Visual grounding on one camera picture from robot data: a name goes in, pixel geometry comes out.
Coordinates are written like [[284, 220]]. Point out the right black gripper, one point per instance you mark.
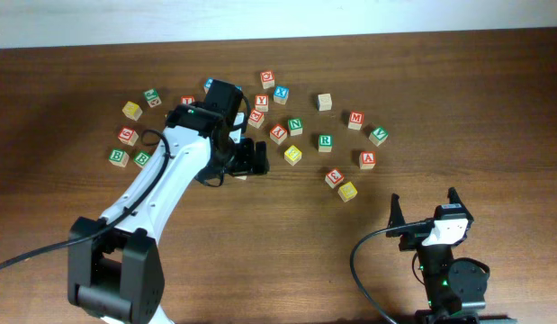
[[411, 238]]

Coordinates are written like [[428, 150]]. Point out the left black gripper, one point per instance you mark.
[[246, 165]]

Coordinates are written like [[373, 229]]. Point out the red I block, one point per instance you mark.
[[187, 99]]

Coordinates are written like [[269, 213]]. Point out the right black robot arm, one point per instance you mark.
[[455, 287]]

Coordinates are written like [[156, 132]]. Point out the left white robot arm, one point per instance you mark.
[[114, 268]]

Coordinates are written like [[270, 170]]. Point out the yellow block centre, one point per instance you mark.
[[292, 155]]

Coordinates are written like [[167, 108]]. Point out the yellow block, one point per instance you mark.
[[132, 110], [347, 192], [292, 155]]

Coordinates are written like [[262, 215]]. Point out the red Y block lower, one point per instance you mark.
[[278, 134]]

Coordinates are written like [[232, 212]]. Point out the red y block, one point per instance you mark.
[[278, 134], [262, 102]]

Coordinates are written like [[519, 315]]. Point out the red E block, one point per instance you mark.
[[256, 119]]

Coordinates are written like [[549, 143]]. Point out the green N block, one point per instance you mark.
[[295, 126]]

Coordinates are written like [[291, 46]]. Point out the red Y block upper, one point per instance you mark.
[[262, 102]]

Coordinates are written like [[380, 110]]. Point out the green R block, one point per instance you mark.
[[325, 143]]

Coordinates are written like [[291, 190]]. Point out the red 3 block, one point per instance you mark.
[[334, 178]]

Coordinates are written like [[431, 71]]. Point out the red A block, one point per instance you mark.
[[367, 160]]

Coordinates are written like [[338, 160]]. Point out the blue X block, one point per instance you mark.
[[281, 94]]

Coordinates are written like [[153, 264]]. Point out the yellow block right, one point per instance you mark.
[[347, 192]]

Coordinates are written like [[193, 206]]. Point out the green V block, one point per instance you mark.
[[378, 135]]

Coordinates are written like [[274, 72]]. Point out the red C block top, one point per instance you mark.
[[267, 79]]

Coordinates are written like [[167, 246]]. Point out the plain wooden block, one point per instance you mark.
[[324, 102]]

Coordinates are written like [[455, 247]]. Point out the red M block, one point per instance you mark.
[[355, 121]]

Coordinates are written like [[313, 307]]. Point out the green B block right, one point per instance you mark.
[[141, 159]]

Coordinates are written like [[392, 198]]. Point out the green b block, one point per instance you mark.
[[141, 159], [119, 157]]

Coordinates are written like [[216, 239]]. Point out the green J block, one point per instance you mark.
[[152, 97]]

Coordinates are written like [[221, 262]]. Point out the red 9 block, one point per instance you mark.
[[127, 136]]

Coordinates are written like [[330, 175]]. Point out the yellow block far left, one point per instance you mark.
[[132, 110]]

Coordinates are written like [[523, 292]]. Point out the green B block left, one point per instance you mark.
[[119, 157]]

